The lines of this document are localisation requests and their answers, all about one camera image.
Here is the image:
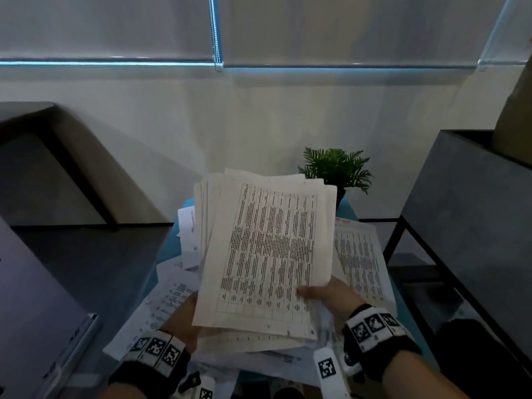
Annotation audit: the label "person's left hand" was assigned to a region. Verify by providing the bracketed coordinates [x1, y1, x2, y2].
[160, 293, 200, 354]

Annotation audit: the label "person's right hand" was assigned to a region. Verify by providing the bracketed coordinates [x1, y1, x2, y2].
[295, 276, 362, 333]

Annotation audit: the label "printed papers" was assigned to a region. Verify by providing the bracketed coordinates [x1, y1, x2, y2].
[103, 205, 398, 399]

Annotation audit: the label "stack of collected papers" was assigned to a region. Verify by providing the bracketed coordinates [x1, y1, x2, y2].
[192, 168, 338, 354]

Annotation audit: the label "person's right forearm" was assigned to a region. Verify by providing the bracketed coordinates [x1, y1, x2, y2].
[380, 351, 470, 399]

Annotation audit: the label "person's black trouser leg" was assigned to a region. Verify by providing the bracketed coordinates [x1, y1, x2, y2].
[432, 319, 532, 399]

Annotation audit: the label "black left wristband marker tags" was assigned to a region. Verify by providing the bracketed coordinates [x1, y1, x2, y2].
[109, 329, 192, 389]

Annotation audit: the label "black wristband marker tags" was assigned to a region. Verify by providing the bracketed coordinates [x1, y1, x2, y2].
[109, 329, 192, 389]
[341, 303, 423, 381]

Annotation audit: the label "black right wristband marker tags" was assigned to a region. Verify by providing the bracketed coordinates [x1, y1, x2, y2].
[341, 303, 423, 381]

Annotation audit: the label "green potted fern plant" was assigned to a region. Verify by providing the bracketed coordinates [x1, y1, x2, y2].
[298, 147, 374, 208]

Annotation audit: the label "dark grey black-framed desk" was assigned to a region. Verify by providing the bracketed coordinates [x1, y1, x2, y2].
[0, 101, 119, 231]

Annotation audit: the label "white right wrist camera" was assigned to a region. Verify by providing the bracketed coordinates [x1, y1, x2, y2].
[312, 346, 366, 399]

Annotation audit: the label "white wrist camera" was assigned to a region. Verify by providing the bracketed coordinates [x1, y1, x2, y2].
[178, 371, 217, 399]
[312, 346, 366, 399]

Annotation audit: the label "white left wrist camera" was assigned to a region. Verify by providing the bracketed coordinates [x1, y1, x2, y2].
[178, 371, 217, 399]

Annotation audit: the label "white bead blind chain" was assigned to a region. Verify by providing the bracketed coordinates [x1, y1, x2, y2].
[207, 0, 225, 73]

